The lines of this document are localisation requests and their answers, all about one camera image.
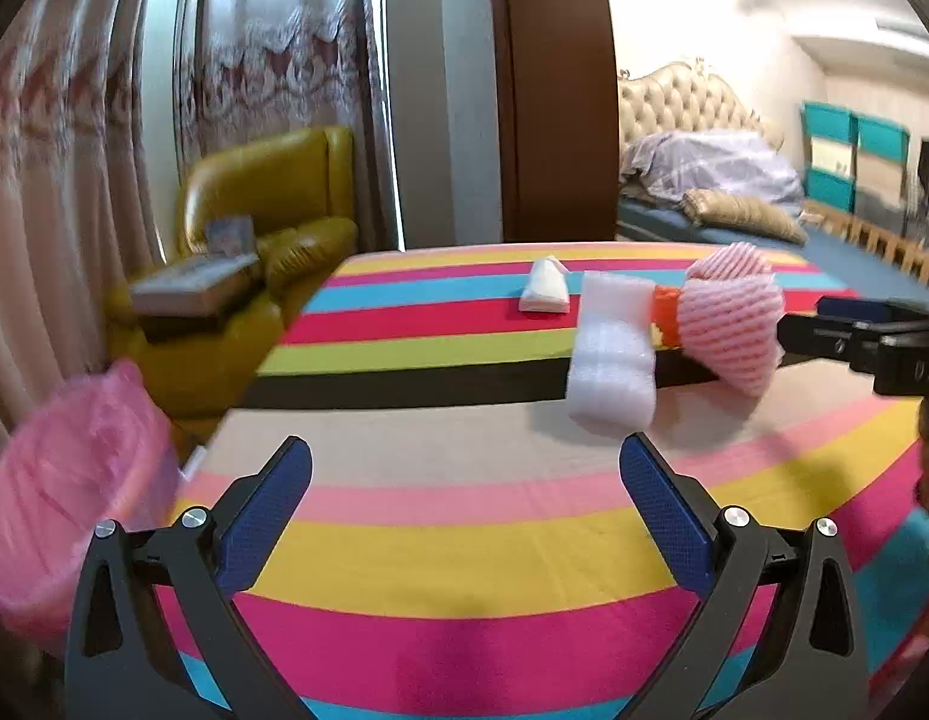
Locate pink bag trash bin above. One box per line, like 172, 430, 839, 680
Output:
0, 361, 181, 655

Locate large flat book box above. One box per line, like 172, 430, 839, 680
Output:
129, 254, 261, 317

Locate small blue picture box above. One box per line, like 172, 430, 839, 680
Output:
206, 216, 256, 257

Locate grey patterned duvet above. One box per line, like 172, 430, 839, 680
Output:
619, 128, 804, 218

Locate pink lace curtain left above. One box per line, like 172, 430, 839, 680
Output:
0, 0, 158, 450

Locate colourful striped tablecloth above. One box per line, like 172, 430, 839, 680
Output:
179, 244, 929, 718

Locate pink lace curtain right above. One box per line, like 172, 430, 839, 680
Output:
173, 0, 388, 250

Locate gold striped pillow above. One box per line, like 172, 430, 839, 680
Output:
679, 188, 807, 245

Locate yellow leather armchair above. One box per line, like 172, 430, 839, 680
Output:
105, 125, 359, 433

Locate pink lace curtain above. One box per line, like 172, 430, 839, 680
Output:
0, 0, 158, 450
173, 0, 388, 250

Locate cream tufted headboard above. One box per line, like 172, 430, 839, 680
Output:
617, 60, 784, 153

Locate white paper packet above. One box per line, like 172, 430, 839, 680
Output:
518, 255, 570, 314

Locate brown wooden door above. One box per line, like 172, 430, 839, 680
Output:
490, 0, 619, 242

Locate pink foam fruit net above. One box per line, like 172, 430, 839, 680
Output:
676, 242, 784, 398

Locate teal storage boxes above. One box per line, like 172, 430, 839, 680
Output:
801, 101, 910, 221

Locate white foam block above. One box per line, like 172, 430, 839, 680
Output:
565, 271, 656, 436

